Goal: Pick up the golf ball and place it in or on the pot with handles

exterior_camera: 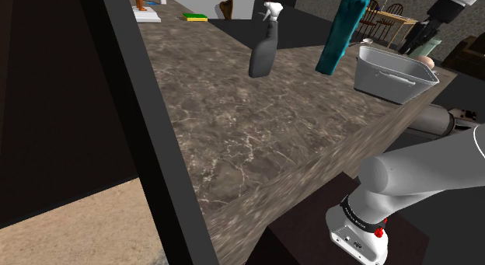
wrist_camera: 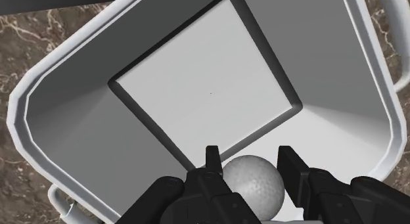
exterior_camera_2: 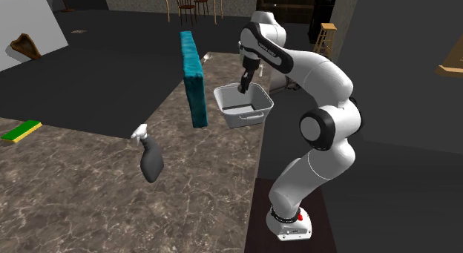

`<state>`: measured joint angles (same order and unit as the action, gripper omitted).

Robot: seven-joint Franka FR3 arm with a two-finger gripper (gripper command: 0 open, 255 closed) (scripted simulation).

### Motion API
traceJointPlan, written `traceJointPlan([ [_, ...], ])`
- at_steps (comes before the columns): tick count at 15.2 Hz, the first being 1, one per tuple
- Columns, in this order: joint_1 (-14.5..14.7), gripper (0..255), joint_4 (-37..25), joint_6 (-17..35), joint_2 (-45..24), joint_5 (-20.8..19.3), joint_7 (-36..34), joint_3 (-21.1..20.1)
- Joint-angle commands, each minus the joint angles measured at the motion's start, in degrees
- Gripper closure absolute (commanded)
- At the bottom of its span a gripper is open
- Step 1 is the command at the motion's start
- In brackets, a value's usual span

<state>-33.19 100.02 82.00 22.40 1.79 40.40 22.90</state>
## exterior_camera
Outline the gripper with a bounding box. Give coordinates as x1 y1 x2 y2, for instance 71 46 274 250
397 0 466 56

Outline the pale green cup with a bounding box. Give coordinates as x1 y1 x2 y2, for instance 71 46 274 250
409 37 443 60

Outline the brown egg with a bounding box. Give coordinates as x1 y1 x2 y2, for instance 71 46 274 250
414 54 435 70

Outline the wooden dining table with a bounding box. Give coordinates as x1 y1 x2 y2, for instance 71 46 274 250
364 0 418 47

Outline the dark wooden chair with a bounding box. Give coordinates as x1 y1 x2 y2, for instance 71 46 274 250
375 3 404 44
356 0 380 41

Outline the white rectangular tub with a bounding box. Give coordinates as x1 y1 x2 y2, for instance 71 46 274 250
353 45 441 106

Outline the dark wooden cabinet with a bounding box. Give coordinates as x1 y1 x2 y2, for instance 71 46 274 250
441 35 485 72

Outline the teal folded cloth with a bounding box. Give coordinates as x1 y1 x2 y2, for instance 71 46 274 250
315 0 372 76

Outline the grey spray bottle white trigger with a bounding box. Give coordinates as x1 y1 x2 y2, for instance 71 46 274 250
248 1 284 78

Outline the brown curved wooden object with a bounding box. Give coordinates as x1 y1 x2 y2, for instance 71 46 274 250
219 0 234 21

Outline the yellow green sponge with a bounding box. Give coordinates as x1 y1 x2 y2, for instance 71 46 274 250
181 12 209 23

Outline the orange figure on white base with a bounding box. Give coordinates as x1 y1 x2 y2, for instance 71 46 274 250
131 0 162 23

